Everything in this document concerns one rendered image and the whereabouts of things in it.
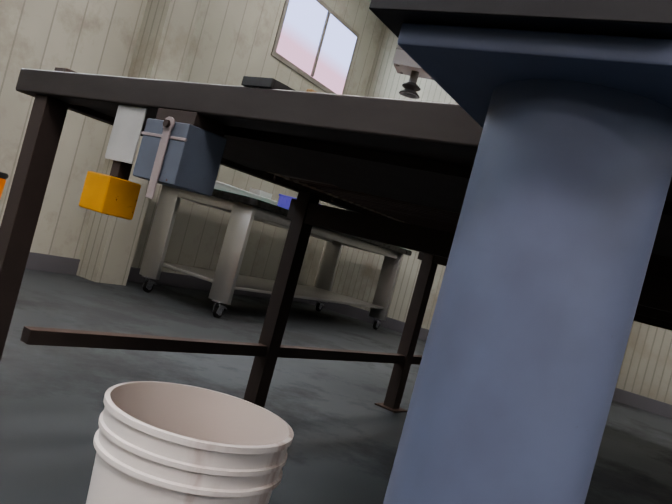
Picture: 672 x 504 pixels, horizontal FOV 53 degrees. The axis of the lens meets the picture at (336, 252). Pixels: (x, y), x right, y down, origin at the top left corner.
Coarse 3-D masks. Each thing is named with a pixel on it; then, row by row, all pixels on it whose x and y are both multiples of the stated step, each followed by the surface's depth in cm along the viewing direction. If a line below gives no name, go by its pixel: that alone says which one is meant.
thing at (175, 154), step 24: (168, 120) 129; (192, 120) 129; (144, 144) 134; (168, 144) 130; (192, 144) 129; (216, 144) 133; (144, 168) 133; (168, 168) 129; (192, 168) 130; (216, 168) 134
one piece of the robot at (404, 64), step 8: (400, 48) 133; (400, 56) 133; (408, 56) 133; (400, 64) 133; (408, 64) 133; (416, 64) 132; (400, 72) 138; (408, 72) 137; (416, 72) 135; (424, 72) 134; (416, 80) 135
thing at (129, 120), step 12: (120, 108) 146; (132, 108) 143; (144, 108) 141; (120, 120) 145; (132, 120) 142; (120, 132) 144; (132, 132) 142; (108, 144) 146; (120, 144) 144; (132, 144) 141; (108, 156) 145; (120, 156) 143; (132, 156) 140
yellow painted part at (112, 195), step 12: (120, 168) 144; (96, 180) 142; (108, 180) 140; (120, 180) 141; (84, 192) 144; (96, 192) 141; (108, 192) 140; (120, 192) 142; (132, 192) 144; (84, 204) 143; (96, 204) 141; (108, 204) 140; (120, 204) 143; (132, 204) 145; (120, 216) 143; (132, 216) 146
